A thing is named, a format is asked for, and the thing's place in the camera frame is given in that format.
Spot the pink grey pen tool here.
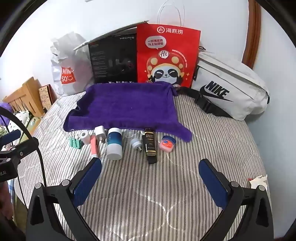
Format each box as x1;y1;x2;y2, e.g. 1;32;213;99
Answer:
90;135;100;159

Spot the white tape roll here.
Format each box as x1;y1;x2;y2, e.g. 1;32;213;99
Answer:
80;130;93;145

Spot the red paper bag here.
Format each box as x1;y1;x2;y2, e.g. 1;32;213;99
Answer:
136;1;201;88

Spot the person's left forearm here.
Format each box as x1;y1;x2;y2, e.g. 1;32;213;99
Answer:
0;179;26;241

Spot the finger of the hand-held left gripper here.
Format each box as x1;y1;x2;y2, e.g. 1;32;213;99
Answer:
0;130;39;163

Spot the white plug adapter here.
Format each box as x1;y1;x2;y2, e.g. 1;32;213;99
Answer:
131;137;143;152

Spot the black product box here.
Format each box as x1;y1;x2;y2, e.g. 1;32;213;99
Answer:
88;34;138;84

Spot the thin black cable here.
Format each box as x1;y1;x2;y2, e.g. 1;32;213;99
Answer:
0;115;25;205

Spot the black gold bottle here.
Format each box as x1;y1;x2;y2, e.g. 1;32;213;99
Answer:
142;127;158;164

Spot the blue white bottle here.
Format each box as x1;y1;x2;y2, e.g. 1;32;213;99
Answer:
106;127;122;161

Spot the wooden door frame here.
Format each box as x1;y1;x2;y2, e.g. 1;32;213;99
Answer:
242;0;262;69

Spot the striped bedsheet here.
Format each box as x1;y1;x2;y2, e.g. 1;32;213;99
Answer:
14;89;269;241

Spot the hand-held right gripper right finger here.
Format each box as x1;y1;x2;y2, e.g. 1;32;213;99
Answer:
198;158;274;241

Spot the white waist bag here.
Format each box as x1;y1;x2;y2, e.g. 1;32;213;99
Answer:
176;46;270;121

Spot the thick black cable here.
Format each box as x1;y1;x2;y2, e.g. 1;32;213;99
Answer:
0;107;48;187

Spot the wooden headboard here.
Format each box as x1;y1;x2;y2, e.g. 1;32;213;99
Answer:
2;77;44;117

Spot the purple towel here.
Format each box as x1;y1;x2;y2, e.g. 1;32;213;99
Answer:
63;83;193;142

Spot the brown notebook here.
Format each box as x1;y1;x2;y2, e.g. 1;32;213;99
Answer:
38;85;58;109

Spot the white dotted cloth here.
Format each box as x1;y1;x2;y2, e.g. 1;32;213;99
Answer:
10;111;35;130

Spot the white charger plug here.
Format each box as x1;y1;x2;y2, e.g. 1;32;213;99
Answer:
94;126;108;143

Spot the pink eraser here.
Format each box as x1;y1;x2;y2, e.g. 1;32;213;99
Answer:
159;136;176;153

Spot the green binder clip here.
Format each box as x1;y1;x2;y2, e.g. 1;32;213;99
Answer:
69;130;84;149

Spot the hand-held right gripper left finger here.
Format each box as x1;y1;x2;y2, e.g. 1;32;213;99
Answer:
25;158;103;241

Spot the white shopping bag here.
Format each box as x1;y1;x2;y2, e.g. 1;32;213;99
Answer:
50;32;95;96

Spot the crumpled white wrapper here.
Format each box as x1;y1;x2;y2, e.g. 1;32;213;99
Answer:
248;174;268;189

